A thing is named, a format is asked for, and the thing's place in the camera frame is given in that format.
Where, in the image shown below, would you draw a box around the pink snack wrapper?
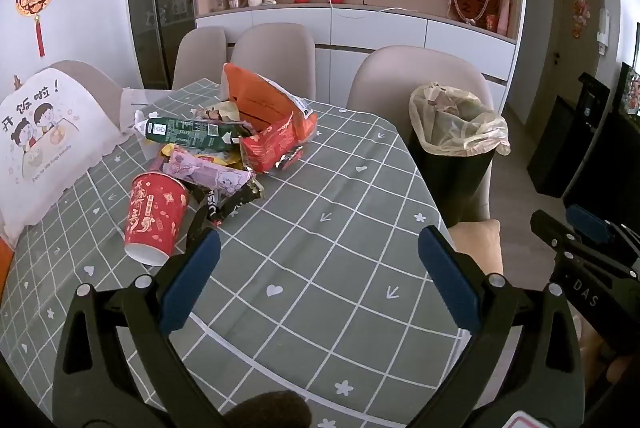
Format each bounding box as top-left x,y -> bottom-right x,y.
162,147 -> 256,200

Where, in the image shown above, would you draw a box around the red paper cup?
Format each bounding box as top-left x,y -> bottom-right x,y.
124,172 -> 190,266

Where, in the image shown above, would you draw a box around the white printed food cover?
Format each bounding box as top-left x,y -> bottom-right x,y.
0,64 -> 127,240

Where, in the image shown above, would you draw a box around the grey checked tablecloth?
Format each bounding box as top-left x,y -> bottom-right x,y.
0,78 -> 481,428

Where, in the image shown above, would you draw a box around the large orange snack bag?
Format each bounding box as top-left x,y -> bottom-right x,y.
221,63 -> 313,134

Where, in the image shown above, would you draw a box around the yellow snack packet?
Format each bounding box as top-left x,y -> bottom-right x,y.
159,143 -> 243,169

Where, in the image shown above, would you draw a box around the red door ornament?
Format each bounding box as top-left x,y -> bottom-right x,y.
572,0 -> 592,40

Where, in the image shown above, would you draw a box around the pink tumbler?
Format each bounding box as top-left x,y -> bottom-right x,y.
496,0 -> 511,37

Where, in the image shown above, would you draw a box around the black television screen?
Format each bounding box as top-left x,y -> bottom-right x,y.
562,62 -> 640,231

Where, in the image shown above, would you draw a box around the green snack packet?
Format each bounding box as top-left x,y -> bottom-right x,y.
144,117 -> 253,154

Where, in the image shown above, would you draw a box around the beige bin liner bag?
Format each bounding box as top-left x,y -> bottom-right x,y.
409,82 -> 511,157

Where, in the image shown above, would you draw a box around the person's right hand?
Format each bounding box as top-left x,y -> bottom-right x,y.
574,323 -> 640,390

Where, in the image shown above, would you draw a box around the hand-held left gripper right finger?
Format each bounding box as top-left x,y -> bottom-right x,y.
410,224 -> 586,428

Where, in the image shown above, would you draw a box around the red foil snack bag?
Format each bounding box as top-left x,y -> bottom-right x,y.
240,110 -> 319,175

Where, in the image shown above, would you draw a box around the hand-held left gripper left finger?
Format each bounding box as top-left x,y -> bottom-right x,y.
52,228 -> 226,428

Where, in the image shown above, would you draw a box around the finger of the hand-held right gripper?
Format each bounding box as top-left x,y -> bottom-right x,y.
531,209 -> 591,265
566,204 -> 640,259

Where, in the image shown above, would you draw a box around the white wall panel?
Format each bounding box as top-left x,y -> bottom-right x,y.
597,8 -> 611,57

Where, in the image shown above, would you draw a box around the black trash bin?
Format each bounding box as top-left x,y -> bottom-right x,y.
409,128 -> 496,229

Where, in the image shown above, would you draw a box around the grey door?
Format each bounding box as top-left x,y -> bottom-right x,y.
552,0 -> 619,121

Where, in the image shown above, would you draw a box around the black snack wrapper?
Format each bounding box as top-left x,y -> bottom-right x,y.
197,180 -> 265,229

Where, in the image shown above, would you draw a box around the candy wrappers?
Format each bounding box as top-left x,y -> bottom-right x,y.
192,100 -> 242,127

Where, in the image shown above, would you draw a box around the beige dining chair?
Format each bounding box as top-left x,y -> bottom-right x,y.
172,27 -> 229,91
50,60 -> 124,121
346,45 -> 507,280
230,23 -> 317,102

